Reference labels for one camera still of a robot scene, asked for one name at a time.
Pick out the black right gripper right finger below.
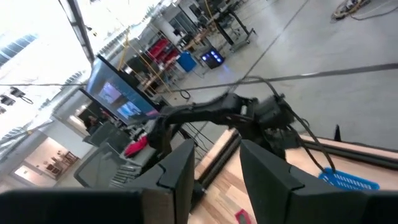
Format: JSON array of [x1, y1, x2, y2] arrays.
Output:
[[239, 139, 368, 224]]

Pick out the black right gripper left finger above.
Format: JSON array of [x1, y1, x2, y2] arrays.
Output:
[[124, 139, 196, 224]]

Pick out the pile of floor cables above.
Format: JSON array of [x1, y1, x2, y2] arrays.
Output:
[[330, 0, 398, 22]]

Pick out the black rolling desk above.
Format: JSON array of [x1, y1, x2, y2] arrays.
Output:
[[214, 7, 257, 52]]

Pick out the red square charger with prongs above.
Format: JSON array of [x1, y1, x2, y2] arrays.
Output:
[[234, 208, 252, 224]]

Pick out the person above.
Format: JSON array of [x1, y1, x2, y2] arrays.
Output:
[[83, 114, 102, 135]]

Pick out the blue plastic basket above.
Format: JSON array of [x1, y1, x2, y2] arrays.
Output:
[[318, 167, 381, 191]]

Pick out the grey office chair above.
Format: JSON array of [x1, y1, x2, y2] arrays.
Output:
[[83, 121, 131, 153]]

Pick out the black ceiling-hung device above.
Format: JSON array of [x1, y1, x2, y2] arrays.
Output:
[[0, 95, 16, 107], [9, 86, 34, 105]]

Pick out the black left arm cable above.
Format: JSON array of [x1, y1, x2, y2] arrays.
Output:
[[245, 76, 338, 174]]

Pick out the computer case with blue lights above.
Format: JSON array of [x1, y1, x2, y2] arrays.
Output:
[[200, 46, 226, 70]]

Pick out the black keyboard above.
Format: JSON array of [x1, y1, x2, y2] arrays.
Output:
[[108, 163, 142, 188]]

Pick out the yellow hanging cable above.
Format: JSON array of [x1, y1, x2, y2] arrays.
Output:
[[127, 40, 174, 95], [117, 28, 131, 72]]

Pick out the red shelf bins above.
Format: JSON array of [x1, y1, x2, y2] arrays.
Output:
[[146, 37, 180, 65]]

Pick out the black ceiling light rail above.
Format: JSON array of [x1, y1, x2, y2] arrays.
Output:
[[58, 0, 96, 65]]

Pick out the large flat screen monitor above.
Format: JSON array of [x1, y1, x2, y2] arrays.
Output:
[[85, 55, 161, 125]]

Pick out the blue plastic bin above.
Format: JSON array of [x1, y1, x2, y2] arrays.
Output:
[[176, 50, 198, 73]]

